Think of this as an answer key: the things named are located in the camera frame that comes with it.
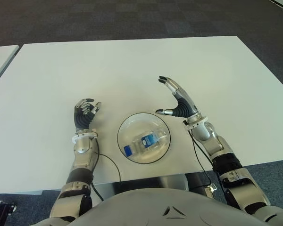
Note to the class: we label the grey robot torso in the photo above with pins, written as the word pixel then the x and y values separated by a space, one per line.
pixel 155 208

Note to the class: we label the white neighbouring table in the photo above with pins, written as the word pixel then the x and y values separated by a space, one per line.
pixel 0 61

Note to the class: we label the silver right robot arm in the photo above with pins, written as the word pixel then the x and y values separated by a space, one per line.
pixel 202 131

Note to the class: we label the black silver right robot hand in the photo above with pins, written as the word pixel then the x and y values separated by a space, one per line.
pixel 185 106

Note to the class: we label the silver robot hip joint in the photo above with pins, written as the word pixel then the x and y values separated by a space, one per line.
pixel 174 182

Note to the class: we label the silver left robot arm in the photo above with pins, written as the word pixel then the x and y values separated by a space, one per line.
pixel 82 147

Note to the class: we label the clear plastic water bottle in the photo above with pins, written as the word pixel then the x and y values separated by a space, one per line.
pixel 146 142

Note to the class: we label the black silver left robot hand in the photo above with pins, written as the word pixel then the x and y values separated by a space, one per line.
pixel 82 118

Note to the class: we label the black wheeled stand base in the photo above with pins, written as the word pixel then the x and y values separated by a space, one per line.
pixel 4 207

